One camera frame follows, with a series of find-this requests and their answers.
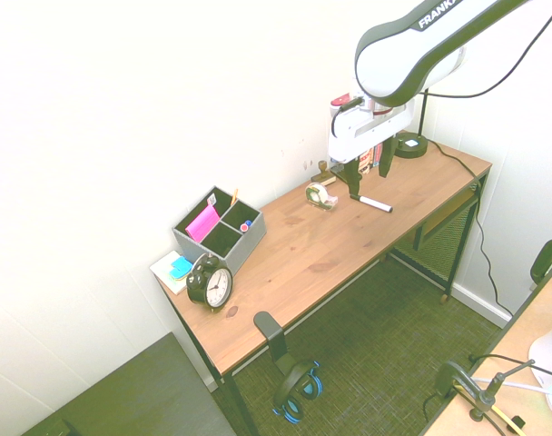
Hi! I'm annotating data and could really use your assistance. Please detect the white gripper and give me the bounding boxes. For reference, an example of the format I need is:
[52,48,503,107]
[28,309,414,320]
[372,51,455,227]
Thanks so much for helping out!
[328,100,416,198]

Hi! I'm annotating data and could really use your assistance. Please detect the white marker with black cap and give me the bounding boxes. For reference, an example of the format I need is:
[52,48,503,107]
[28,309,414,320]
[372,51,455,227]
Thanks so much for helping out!
[348,193,394,214]

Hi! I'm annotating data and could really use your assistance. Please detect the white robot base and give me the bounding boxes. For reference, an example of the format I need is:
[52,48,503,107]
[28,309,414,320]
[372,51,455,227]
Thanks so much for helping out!
[527,307,552,412]

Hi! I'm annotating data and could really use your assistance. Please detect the row of upright books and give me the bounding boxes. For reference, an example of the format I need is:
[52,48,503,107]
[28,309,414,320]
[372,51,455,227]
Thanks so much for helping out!
[356,143,387,176]

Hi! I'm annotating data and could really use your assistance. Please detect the black lamp base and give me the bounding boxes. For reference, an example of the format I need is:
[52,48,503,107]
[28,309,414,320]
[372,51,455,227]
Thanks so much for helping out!
[392,88,430,160]

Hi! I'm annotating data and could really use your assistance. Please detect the wooden rubber stamp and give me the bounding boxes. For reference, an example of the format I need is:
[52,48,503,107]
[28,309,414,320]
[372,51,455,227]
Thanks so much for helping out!
[310,159,337,187]

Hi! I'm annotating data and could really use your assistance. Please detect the clear tape dispenser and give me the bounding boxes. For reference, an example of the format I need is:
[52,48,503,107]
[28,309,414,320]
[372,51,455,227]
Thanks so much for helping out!
[305,181,340,212]

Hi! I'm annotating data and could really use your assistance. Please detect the grey felt desk organizer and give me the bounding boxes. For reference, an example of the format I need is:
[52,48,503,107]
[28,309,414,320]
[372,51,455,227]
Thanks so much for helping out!
[172,184,266,276]

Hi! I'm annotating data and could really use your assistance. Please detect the pink sticky note pad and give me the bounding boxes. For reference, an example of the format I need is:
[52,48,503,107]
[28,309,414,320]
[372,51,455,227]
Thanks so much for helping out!
[185,203,222,243]

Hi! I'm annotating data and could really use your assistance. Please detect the black headphone hook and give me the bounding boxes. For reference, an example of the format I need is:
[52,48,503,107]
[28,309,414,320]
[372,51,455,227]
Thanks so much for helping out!
[252,311,301,372]

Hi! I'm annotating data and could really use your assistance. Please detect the black twin bell alarm clock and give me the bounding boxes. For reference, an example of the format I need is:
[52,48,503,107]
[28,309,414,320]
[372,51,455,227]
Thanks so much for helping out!
[185,253,235,312]

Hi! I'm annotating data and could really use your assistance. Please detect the blue sticky note pad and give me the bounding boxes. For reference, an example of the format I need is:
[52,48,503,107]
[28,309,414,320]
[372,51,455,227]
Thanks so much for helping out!
[168,255,192,280]

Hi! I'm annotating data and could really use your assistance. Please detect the white notepad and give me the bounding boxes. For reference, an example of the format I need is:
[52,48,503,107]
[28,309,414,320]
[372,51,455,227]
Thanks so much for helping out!
[149,251,200,296]

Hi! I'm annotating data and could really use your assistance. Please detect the black and blue headphones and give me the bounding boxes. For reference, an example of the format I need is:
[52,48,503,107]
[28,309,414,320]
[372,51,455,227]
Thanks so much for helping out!
[271,359,324,426]

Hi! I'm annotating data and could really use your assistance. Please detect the light wooden robot table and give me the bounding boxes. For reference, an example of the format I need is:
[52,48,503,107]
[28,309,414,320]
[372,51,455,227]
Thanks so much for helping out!
[419,272,552,436]

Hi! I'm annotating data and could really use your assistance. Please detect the black table clamp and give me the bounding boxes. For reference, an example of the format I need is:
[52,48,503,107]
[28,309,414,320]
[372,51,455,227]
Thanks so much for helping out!
[433,358,537,424]

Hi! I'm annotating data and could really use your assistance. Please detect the dark grey cabinet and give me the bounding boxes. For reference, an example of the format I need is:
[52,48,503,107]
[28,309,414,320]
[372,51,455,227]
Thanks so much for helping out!
[17,331,237,436]

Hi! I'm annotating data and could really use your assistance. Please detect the black metal desk frame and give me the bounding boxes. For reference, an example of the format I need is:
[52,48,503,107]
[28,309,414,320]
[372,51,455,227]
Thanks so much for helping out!
[155,167,493,436]

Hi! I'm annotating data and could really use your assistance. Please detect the black lamp power cable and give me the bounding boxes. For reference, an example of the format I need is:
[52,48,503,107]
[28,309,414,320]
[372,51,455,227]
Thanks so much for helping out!
[426,138,516,317]

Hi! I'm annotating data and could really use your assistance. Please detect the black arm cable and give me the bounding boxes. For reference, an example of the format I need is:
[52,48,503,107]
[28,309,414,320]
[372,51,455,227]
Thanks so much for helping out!
[426,0,552,99]

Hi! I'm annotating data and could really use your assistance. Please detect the black curved handle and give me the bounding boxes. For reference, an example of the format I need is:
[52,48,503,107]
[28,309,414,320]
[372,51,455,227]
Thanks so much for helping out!
[528,239,552,292]

